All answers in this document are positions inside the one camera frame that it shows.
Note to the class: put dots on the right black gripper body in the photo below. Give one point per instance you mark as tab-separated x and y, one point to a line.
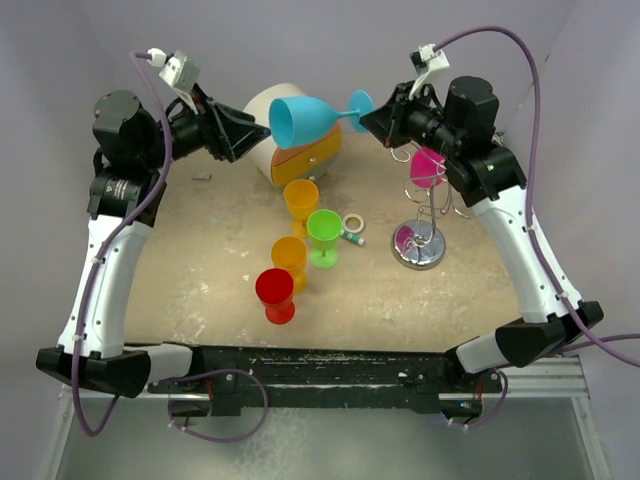
415	118

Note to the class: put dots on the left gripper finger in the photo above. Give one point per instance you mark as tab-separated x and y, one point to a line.
217	112
241	138

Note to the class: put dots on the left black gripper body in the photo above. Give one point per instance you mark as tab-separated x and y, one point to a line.
190	131

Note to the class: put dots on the blue plastic wine glass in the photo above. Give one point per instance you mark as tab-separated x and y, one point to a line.
300	120

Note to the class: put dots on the pink plastic wine glass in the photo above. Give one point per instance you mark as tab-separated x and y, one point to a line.
427	168

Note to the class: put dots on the red plastic wine glass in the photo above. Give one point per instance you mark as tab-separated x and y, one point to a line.
275	289

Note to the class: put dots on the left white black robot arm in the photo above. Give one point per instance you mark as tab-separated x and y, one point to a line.
131	166

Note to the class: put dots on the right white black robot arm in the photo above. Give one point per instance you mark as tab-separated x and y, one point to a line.
492	184

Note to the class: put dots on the far orange wine glass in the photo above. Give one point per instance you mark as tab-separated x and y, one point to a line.
301	198

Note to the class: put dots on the orange wine glass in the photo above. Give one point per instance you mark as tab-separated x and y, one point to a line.
301	198
290	254

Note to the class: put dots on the green plastic wine glass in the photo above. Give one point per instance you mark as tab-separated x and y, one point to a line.
324	230

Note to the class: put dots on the near orange wine glass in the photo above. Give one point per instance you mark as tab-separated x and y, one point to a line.
290	254

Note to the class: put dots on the chrome wine glass rack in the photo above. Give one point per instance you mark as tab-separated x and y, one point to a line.
418	243

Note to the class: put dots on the round white drawer cabinet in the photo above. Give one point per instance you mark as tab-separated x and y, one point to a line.
281	166

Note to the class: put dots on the white tape roll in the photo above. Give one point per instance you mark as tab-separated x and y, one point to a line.
353	223

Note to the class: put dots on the small green white tube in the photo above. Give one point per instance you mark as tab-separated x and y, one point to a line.
352	237

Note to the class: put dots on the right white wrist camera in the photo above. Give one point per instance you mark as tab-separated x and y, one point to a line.
427	62

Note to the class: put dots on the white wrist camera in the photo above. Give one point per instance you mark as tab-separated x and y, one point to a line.
178	71
427	62

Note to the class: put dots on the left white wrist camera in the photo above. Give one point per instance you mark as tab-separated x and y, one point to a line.
178	71

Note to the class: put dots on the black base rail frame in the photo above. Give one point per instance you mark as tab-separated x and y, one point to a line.
223	380

